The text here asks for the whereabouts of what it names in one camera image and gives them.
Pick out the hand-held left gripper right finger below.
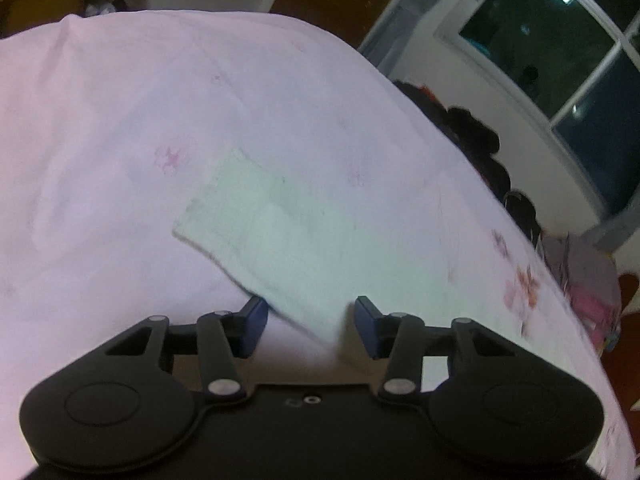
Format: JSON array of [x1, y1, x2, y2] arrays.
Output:
[[354, 296, 507, 397]]

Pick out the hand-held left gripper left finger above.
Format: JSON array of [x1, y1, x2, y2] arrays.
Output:
[[102, 296, 269, 402]]

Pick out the small white garment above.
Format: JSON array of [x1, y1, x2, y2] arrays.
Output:
[[172, 147, 453, 356]]

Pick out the pile of black clothes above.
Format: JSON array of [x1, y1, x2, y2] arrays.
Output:
[[392, 80, 545, 243]]

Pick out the stack of folded clothes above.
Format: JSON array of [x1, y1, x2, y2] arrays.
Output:
[[539, 232, 625, 358]]

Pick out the pink floral bedsheet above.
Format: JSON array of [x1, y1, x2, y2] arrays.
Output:
[[0, 10, 637, 480]]

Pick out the grey curtain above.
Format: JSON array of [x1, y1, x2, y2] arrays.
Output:
[[357, 0, 453, 78], [582, 200, 640, 263]]

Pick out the brown wooden door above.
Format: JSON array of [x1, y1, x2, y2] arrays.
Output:
[[269, 0, 418, 52]]

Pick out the white framed window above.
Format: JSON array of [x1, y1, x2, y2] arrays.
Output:
[[434, 0, 640, 223]]

